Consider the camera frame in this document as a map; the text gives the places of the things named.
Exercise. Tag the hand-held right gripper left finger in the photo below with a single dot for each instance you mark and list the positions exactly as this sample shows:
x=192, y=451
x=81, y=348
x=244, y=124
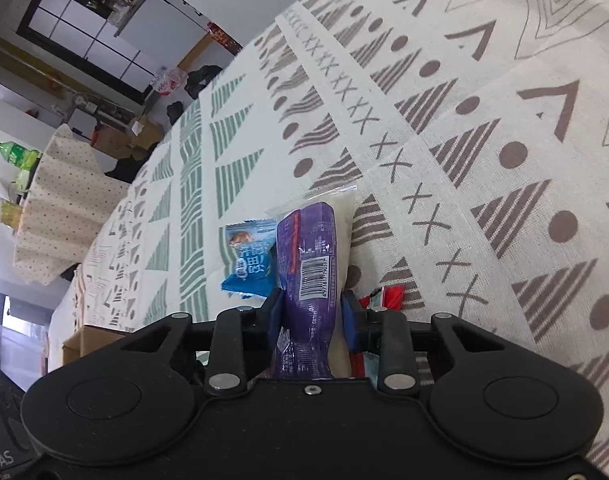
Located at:
x=274, y=312

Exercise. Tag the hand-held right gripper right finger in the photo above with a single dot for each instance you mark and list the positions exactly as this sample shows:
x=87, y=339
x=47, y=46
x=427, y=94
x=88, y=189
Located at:
x=349, y=322

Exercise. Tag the purple snack packet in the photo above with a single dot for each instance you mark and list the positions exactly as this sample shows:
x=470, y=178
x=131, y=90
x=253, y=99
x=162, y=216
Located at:
x=309, y=260

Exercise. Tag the red candy wrapper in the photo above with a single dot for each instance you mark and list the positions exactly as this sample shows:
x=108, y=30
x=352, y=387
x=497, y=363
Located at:
x=387, y=296

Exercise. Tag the blue snack packet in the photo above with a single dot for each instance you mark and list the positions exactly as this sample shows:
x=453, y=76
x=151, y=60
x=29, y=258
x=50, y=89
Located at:
x=249, y=265

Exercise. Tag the black bag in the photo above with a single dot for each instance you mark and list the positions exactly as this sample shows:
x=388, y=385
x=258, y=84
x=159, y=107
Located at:
x=127, y=169

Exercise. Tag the small cardboard box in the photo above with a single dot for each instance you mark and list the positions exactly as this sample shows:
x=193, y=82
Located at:
x=112, y=139
x=148, y=132

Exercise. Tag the yellow drink bottle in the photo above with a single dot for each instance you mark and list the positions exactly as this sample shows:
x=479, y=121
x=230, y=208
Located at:
x=10, y=214

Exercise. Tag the black slipper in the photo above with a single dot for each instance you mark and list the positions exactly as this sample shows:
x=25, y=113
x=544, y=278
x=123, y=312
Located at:
x=195, y=86
x=212, y=74
x=174, y=111

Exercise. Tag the round table with dotted tablecloth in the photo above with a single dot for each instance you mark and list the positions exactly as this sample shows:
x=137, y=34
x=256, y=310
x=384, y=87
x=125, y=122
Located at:
x=59, y=200

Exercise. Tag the patterned printed blanket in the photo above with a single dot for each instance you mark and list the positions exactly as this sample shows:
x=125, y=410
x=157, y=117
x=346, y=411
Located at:
x=484, y=110

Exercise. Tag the pack of water bottles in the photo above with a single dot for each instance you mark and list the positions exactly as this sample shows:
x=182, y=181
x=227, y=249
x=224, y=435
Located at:
x=167, y=82

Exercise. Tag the green soda bottle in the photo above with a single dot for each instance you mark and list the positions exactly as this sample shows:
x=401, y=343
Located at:
x=14, y=152

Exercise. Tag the white cabinet doors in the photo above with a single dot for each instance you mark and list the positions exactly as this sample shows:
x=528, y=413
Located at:
x=84, y=25

